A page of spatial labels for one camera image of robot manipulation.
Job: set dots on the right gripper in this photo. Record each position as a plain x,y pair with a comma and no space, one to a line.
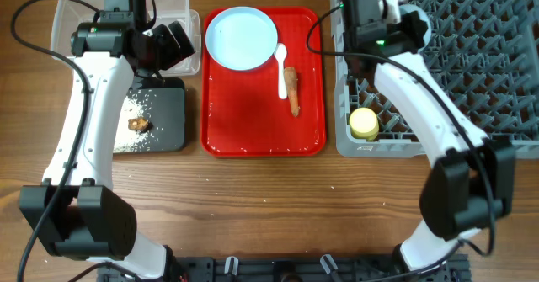
413,29

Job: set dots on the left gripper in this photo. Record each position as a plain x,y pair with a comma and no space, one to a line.
173,53

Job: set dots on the brown food scrap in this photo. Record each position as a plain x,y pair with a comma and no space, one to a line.
139,124

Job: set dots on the large light blue plate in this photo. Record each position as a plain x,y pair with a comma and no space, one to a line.
241,38

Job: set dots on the white rice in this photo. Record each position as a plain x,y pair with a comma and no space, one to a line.
127,140

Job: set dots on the yellow cup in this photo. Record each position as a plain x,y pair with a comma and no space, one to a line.
364,124

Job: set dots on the white plastic spoon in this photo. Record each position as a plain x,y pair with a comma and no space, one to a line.
280,55

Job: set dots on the small light blue bowl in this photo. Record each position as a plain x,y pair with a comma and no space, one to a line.
409,8

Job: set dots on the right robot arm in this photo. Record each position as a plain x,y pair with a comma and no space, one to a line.
471,182

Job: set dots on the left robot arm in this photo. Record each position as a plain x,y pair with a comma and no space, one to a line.
74,212

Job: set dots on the black waste tray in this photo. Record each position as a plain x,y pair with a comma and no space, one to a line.
168,114

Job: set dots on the grey dishwasher rack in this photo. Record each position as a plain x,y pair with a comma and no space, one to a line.
484,55

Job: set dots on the clear plastic waste bin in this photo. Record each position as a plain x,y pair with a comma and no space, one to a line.
69,15

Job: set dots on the red serving tray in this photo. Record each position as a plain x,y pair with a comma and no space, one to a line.
241,112

